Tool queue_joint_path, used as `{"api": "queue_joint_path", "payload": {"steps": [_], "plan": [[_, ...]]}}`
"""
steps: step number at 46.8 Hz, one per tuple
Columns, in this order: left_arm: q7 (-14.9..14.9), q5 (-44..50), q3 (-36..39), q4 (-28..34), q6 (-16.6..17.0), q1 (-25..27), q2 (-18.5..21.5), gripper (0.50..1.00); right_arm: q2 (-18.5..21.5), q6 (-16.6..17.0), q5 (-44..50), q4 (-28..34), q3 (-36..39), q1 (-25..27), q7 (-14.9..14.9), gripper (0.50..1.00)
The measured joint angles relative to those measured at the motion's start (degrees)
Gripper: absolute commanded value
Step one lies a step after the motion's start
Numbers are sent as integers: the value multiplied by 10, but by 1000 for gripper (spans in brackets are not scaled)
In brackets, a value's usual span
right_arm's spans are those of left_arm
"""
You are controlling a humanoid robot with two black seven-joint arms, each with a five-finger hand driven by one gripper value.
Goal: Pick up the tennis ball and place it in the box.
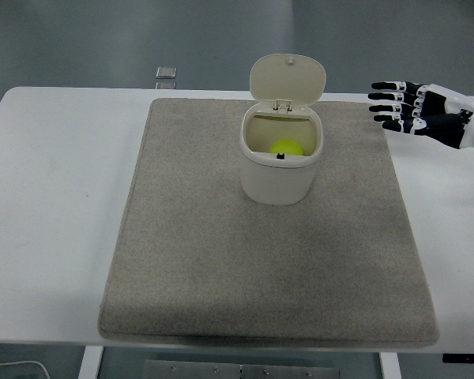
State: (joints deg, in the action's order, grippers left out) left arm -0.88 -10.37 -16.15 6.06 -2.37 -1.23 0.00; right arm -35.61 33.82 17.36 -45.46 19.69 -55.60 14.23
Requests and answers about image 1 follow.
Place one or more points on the cream plastic bin with lid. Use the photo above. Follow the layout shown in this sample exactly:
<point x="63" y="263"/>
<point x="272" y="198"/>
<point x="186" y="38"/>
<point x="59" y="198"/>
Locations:
<point x="278" y="183"/>

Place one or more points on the grey metal plate with screws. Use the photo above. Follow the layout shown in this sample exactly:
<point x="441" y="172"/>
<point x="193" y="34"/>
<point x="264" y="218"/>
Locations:
<point x="189" y="371"/>

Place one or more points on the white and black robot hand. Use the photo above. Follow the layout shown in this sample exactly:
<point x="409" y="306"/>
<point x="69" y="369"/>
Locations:
<point x="446" y="118"/>

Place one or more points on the beige felt mat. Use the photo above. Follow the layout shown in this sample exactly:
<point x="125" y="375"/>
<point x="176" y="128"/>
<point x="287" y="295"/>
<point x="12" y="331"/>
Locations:
<point x="221" y="256"/>

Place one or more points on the black table control panel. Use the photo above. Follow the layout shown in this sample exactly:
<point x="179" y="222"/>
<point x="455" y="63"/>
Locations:
<point x="466" y="358"/>

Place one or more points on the silver floor socket plate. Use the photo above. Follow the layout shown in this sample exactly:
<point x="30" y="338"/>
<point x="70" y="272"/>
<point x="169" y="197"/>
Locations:
<point x="166" y="71"/>
<point x="166" y="85"/>

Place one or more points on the white table leg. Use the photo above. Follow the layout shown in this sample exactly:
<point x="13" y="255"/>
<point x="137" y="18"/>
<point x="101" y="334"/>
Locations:
<point x="390" y="367"/>
<point x="90" y="363"/>

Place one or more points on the yellow-green tennis ball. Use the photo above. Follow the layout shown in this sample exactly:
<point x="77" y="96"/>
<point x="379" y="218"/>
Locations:
<point x="286" y="147"/>

